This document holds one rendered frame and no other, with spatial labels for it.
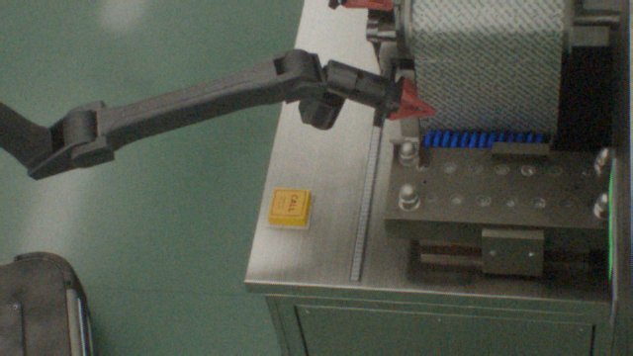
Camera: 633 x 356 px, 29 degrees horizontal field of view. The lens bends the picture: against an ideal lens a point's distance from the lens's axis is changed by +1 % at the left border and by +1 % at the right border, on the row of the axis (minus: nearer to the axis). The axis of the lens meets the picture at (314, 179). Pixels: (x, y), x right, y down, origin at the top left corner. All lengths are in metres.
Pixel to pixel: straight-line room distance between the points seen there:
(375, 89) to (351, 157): 0.27
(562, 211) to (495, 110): 0.21
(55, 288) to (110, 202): 0.50
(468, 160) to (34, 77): 2.09
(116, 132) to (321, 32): 0.64
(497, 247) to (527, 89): 0.27
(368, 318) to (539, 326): 0.30
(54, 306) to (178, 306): 0.37
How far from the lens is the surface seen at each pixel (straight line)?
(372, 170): 2.25
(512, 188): 2.05
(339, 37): 2.49
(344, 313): 2.19
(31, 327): 3.03
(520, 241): 2.01
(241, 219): 3.36
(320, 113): 2.08
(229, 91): 2.01
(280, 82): 1.99
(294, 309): 2.20
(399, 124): 2.30
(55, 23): 4.06
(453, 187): 2.05
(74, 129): 2.05
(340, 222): 2.19
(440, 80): 2.03
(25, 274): 3.12
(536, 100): 2.06
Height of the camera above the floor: 2.66
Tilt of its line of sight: 51 degrees down
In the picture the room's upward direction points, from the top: 12 degrees counter-clockwise
